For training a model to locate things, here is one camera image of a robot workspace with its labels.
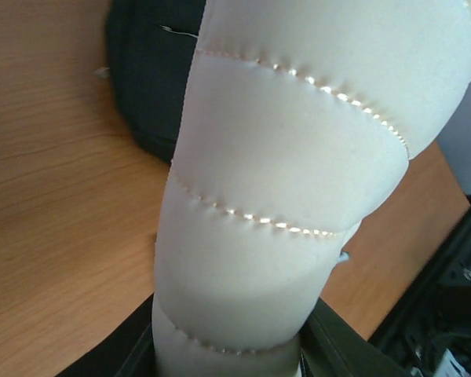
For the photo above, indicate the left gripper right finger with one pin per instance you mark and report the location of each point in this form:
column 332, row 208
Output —
column 331, row 348

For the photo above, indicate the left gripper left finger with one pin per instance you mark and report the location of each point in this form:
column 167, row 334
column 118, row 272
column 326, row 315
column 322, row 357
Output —
column 127, row 351

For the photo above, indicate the beige fabric pencil case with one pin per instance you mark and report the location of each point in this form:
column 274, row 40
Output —
column 300, row 119

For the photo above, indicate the black student backpack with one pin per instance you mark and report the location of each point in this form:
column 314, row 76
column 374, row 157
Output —
column 149, row 47

